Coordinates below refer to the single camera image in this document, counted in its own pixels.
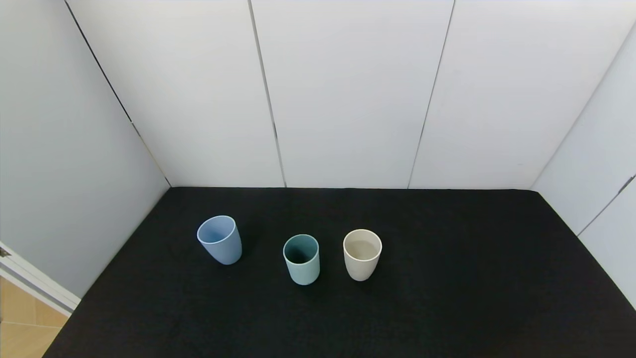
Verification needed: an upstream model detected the teal plastic cup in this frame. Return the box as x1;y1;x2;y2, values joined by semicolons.
283;234;320;286

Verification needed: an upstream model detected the cream plastic cup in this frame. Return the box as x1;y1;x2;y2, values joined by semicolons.
342;229;383;282

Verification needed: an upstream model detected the light blue plastic cup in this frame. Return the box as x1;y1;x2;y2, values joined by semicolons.
197;215;243;266

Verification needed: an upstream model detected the white floor trim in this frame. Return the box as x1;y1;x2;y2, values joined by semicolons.
0;242;81;317

